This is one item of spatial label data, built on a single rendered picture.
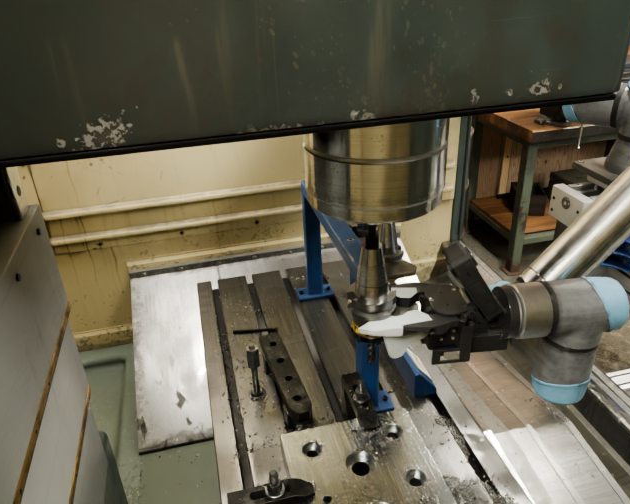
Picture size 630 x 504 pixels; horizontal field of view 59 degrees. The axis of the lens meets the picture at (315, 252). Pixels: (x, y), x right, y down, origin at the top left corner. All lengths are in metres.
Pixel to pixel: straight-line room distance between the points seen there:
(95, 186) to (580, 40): 1.38
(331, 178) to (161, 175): 1.13
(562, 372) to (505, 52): 0.49
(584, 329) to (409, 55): 0.47
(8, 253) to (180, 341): 0.97
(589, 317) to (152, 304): 1.27
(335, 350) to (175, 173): 0.72
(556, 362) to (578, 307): 0.10
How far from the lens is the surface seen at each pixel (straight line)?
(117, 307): 1.87
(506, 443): 1.34
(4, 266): 0.72
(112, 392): 1.81
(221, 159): 1.66
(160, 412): 1.57
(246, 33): 0.45
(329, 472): 0.94
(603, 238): 0.95
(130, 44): 0.45
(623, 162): 1.68
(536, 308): 0.77
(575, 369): 0.86
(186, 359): 1.62
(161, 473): 1.49
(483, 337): 0.79
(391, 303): 0.70
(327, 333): 1.36
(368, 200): 0.57
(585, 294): 0.81
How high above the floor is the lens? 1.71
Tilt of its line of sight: 28 degrees down
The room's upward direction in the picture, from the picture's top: 3 degrees counter-clockwise
